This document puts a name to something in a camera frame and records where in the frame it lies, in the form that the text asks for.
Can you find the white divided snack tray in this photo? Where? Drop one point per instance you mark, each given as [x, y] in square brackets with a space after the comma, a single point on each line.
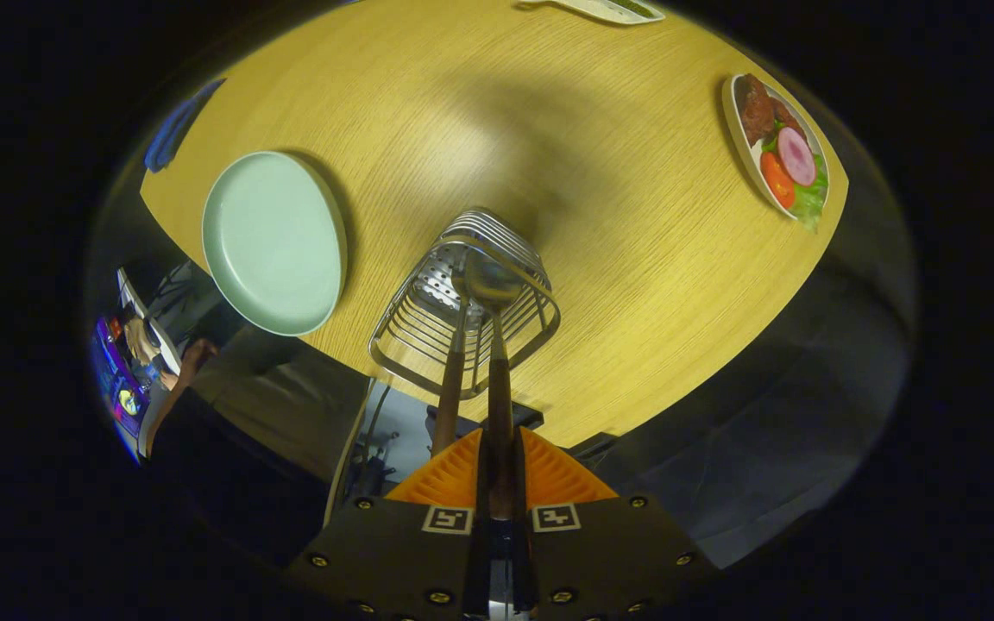
[600, 9]

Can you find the white plate with food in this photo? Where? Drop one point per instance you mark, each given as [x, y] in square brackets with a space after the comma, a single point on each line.
[773, 147]

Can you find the blue folded cloth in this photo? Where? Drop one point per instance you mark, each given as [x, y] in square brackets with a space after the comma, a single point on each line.
[176, 129]

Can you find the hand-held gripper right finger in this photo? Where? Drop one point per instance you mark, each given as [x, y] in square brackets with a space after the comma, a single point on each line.
[525, 561]

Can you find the person's brown trousers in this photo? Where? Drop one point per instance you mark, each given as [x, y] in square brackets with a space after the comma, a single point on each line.
[290, 405]

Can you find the white side desk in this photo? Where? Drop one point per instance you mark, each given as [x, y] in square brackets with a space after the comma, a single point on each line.
[152, 319]

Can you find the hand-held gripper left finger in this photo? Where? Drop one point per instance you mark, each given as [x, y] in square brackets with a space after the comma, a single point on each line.
[478, 561]

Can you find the pale green plate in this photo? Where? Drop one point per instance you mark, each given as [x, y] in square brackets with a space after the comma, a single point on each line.
[273, 241]

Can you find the computer monitor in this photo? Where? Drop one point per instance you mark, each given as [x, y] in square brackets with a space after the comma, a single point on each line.
[113, 388]

